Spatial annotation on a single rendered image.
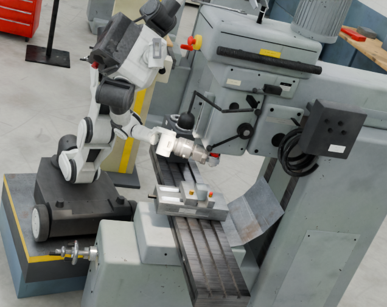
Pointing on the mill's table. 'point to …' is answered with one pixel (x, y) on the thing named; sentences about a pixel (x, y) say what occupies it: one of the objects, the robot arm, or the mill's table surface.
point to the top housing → (254, 40)
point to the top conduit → (269, 60)
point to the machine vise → (173, 207)
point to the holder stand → (171, 121)
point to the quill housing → (229, 119)
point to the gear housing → (252, 79)
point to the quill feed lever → (244, 131)
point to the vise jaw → (188, 193)
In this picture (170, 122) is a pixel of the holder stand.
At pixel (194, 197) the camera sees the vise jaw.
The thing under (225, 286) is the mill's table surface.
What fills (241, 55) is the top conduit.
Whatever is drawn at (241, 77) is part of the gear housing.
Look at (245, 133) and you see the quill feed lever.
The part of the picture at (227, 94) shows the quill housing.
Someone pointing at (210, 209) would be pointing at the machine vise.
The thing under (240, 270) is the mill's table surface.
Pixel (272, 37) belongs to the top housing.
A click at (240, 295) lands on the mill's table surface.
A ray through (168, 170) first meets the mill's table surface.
